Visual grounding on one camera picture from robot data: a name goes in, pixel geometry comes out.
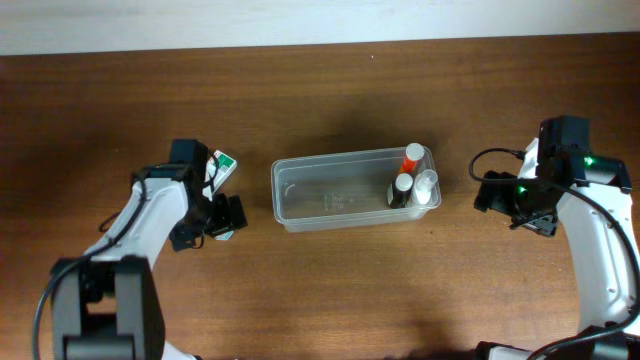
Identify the white green medicine box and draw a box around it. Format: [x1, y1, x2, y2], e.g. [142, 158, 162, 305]
[203, 150, 238, 199]

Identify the white squeeze tube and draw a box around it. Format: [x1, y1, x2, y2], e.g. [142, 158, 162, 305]
[407, 169, 438, 207]

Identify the orange white-capped tube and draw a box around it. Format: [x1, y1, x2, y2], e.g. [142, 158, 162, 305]
[399, 143, 425, 174]

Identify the black white-capped bottle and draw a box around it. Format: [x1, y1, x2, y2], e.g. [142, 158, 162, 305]
[386, 173, 413, 209]

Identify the clear plastic container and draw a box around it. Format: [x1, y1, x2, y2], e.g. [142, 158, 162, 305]
[271, 147, 442, 233]

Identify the gold lid balm jar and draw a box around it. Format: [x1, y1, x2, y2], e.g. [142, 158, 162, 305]
[215, 231, 233, 241]

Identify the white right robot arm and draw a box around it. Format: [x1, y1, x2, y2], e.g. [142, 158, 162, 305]
[475, 151, 639, 359]

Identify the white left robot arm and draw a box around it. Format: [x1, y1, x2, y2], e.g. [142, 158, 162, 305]
[32, 155, 247, 359]

